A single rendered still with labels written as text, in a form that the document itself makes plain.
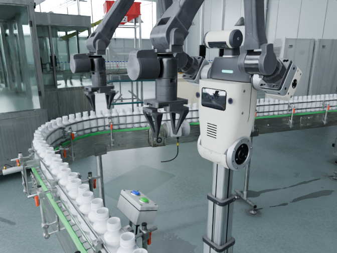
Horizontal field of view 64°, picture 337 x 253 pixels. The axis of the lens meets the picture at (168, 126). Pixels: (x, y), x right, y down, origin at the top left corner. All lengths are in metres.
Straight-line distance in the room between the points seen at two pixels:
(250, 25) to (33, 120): 3.25
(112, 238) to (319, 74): 6.76
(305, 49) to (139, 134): 5.21
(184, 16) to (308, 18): 13.23
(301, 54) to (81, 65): 6.07
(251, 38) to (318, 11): 12.79
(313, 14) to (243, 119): 12.74
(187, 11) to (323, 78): 6.74
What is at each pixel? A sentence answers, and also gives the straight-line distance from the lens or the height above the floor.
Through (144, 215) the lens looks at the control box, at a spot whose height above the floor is 1.08.
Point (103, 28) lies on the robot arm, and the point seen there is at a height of 1.70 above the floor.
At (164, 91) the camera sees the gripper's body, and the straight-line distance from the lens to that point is 0.67.
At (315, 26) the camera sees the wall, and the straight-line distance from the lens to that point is 13.67.
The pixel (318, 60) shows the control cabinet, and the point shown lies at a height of 1.41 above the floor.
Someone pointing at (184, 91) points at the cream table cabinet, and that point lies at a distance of 4.79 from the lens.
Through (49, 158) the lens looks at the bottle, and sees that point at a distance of 1.36.
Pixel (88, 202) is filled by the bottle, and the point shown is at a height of 1.15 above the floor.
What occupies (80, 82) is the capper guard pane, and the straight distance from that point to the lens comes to 5.93.
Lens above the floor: 1.62
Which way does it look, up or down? 16 degrees down
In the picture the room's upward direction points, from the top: straight up
